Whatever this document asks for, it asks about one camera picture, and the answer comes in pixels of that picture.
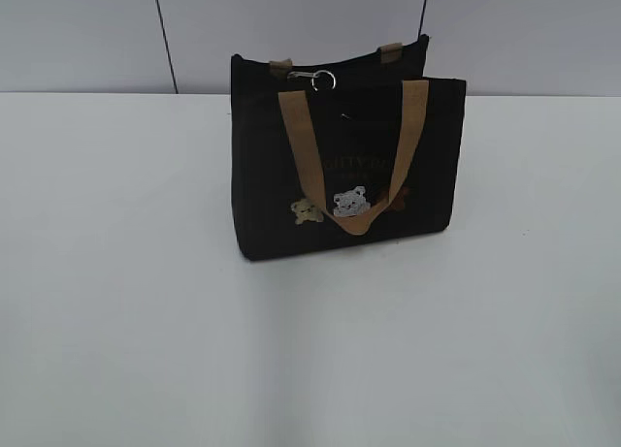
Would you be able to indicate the black canvas tote bag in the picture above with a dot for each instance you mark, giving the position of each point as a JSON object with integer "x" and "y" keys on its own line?
{"x": 340, "y": 154}

